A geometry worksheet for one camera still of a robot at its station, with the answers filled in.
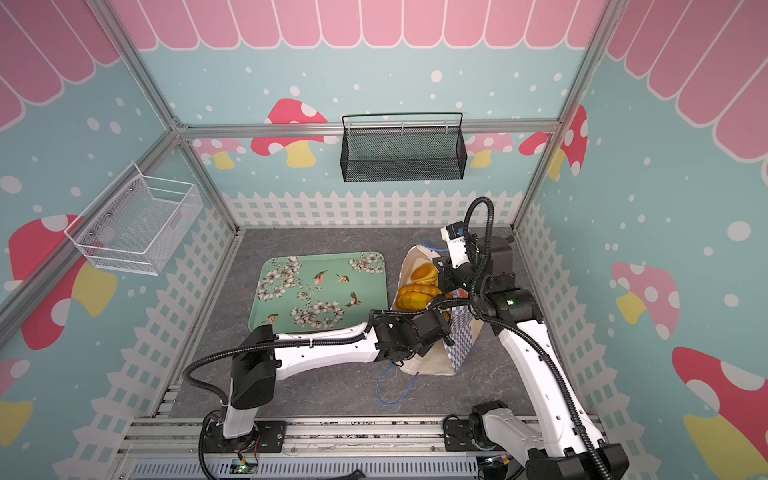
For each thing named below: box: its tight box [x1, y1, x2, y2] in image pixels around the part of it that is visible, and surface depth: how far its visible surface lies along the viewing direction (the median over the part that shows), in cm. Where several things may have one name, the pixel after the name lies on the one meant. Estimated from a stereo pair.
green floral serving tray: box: [248, 251, 389, 334], surface depth 104 cm
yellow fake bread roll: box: [396, 284, 443, 311], surface depth 89 cm
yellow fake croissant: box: [410, 263, 439, 285], surface depth 91 cm
